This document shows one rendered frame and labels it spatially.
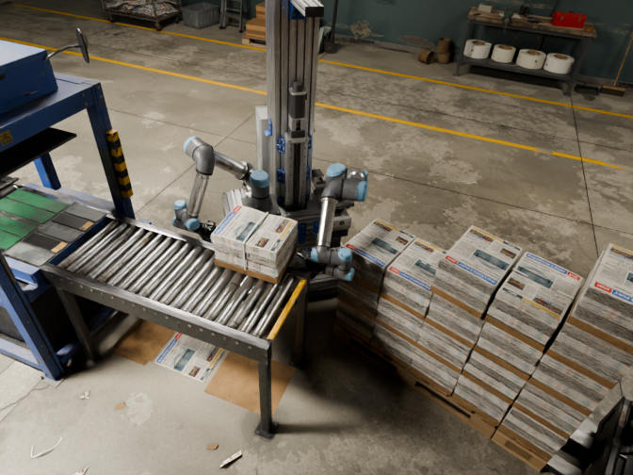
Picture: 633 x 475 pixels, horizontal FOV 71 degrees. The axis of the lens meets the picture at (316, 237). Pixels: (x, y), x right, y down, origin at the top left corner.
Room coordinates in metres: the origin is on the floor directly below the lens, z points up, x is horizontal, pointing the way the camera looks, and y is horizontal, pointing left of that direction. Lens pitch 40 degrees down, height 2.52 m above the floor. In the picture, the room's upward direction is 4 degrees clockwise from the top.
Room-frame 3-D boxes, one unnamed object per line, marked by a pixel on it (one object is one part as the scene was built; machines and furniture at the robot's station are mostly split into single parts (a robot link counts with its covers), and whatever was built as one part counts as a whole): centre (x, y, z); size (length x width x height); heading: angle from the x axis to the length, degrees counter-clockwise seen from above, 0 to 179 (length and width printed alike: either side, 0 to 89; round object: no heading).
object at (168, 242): (1.77, 0.93, 0.77); 0.47 x 0.05 x 0.05; 162
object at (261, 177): (2.34, 0.38, 0.98); 0.13 x 0.12 x 0.14; 40
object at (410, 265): (1.79, -0.74, 0.42); 1.17 x 0.39 x 0.83; 54
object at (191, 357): (1.73, 0.77, 0.00); 0.37 x 0.28 x 0.01; 72
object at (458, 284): (1.72, -0.84, 0.95); 0.38 x 0.29 x 0.23; 142
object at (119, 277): (1.79, 0.99, 0.77); 0.47 x 0.05 x 0.05; 162
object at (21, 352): (2.03, 1.71, 0.38); 0.94 x 0.69 x 0.63; 162
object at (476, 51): (7.45, -3.01, 0.55); 1.80 x 0.70 x 1.09; 72
